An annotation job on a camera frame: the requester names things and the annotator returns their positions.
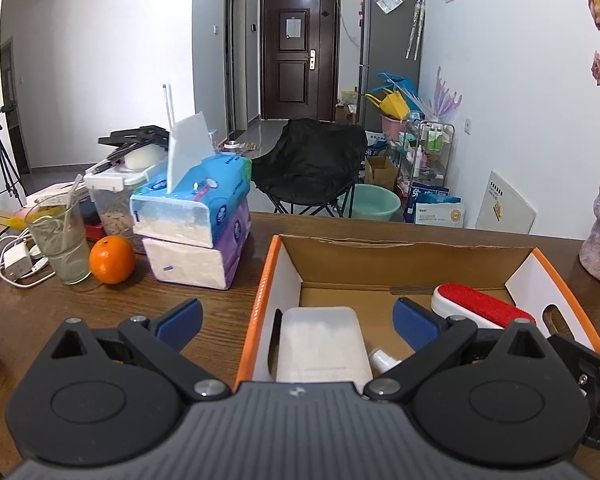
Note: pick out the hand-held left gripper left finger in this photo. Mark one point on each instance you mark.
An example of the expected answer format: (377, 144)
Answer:
(180, 322)

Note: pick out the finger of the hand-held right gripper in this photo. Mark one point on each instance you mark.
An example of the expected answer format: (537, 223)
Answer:
(590, 385)

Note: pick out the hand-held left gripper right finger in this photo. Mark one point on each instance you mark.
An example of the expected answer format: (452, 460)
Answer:
(415, 322)

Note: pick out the white spray bottle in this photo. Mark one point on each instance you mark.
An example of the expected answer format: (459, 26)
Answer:
(380, 358)

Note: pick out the red cardboard box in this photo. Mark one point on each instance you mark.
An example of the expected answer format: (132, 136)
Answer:
(420, 265)

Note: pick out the red and white lint brush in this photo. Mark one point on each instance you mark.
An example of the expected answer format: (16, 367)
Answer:
(475, 300)

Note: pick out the white plastic container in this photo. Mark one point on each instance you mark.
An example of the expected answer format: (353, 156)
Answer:
(320, 345)

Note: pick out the purple tissue pack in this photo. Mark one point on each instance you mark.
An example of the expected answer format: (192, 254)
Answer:
(190, 265)

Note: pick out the orange fruit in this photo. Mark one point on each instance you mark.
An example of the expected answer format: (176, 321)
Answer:
(112, 260)

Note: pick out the blue and white carton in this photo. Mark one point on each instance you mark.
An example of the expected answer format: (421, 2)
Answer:
(435, 212)

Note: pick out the green basin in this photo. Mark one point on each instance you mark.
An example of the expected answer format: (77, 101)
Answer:
(375, 205)

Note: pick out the small red box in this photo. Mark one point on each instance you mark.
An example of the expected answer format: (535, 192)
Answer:
(94, 232)

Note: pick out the clear food container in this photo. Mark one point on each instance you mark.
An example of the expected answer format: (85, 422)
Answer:
(112, 210)

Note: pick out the glass cup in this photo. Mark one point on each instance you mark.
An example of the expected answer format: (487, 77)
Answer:
(62, 252)

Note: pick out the blue tissue pack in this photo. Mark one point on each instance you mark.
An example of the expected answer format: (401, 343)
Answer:
(220, 185)

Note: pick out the metal storage rack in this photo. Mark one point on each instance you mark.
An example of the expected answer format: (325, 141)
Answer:
(426, 176)

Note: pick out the white leaning board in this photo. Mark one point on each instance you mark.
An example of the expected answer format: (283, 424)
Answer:
(505, 205)

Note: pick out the brown cardboard carton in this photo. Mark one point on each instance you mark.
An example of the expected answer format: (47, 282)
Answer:
(380, 172)

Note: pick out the clear drinking straw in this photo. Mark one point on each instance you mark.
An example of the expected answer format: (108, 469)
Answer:
(72, 195)

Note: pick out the white charger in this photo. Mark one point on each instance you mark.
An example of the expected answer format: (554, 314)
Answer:
(19, 262)

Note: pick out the pale pink flat box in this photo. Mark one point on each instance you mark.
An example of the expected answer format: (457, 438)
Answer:
(50, 195)

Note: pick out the yellow banana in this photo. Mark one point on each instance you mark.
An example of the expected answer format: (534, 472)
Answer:
(19, 221)

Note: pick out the black folding chair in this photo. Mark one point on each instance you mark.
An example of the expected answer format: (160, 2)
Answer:
(310, 160)

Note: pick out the pink bucket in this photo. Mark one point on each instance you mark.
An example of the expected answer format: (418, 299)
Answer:
(392, 127)

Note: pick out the white thin rod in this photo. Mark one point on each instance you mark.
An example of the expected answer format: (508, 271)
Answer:
(169, 110)

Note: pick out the yellow hangers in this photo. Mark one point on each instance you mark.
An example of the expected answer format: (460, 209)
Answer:
(395, 105)

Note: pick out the purple hangers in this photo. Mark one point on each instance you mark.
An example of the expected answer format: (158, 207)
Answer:
(442, 102)

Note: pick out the blue hangers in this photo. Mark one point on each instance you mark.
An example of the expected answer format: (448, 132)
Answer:
(405, 82)

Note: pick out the black tripod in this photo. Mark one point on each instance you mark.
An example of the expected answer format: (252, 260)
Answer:
(0, 152)

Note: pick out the dark brown door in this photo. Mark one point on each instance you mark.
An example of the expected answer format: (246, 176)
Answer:
(300, 75)

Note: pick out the grey refrigerator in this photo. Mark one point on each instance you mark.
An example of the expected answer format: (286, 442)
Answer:
(385, 50)

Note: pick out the white folded umbrella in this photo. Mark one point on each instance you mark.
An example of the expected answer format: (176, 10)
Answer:
(415, 30)

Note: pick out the clear plastic bag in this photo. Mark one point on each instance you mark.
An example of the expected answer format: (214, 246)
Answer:
(389, 2)

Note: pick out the white wall socket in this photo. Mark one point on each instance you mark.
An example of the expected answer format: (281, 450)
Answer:
(467, 124)

